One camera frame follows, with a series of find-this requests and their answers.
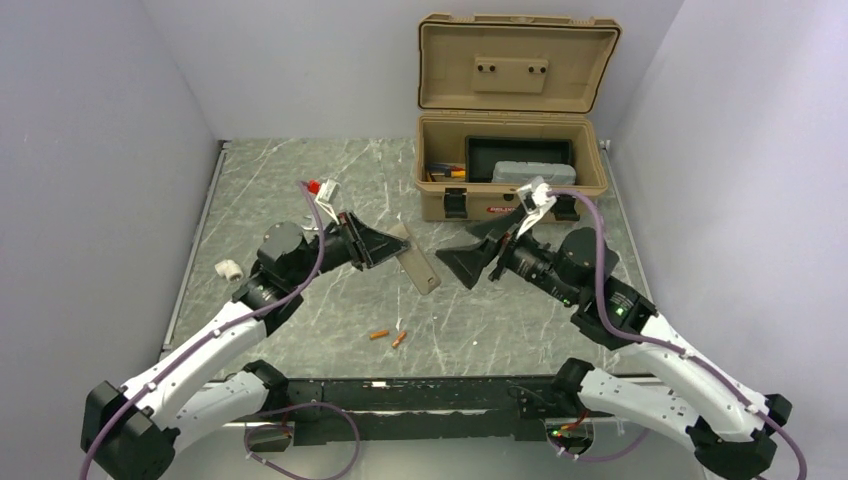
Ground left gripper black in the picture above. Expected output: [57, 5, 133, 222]
[288, 210, 411, 288]

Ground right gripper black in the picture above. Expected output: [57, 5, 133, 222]
[435, 203, 579, 306]

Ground beige remote control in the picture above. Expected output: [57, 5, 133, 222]
[389, 222, 441, 296]

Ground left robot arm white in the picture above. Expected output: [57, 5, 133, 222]
[80, 212, 413, 479]

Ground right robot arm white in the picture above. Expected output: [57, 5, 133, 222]
[436, 216, 792, 479]

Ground white PVC elbow fitting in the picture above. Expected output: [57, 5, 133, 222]
[214, 259, 244, 282]

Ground silver combination wrench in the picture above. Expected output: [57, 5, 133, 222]
[301, 215, 319, 231]

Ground grey plastic case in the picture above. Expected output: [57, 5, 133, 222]
[491, 161, 577, 185]

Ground black tray in toolbox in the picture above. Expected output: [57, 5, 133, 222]
[465, 136, 576, 183]

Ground tan plastic toolbox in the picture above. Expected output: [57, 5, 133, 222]
[414, 13, 622, 222]

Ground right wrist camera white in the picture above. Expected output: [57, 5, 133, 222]
[515, 176, 557, 238]

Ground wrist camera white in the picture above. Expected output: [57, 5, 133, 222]
[307, 179, 340, 204]
[515, 176, 557, 238]

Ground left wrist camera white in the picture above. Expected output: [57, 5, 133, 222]
[307, 179, 340, 204]

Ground yellow-handled tools in toolbox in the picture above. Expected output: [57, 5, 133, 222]
[425, 163, 466, 182]

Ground aluminium frame rail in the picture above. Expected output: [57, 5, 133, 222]
[122, 374, 707, 425]

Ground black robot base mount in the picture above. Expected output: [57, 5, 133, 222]
[246, 375, 594, 446]

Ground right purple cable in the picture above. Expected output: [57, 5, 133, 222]
[546, 188, 810, 480]

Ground purple cable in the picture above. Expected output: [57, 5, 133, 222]
[79, 180, 362, 480]
[546, 188, 810, 480]

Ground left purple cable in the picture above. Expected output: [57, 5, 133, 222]
[79, 180, 362, 480]

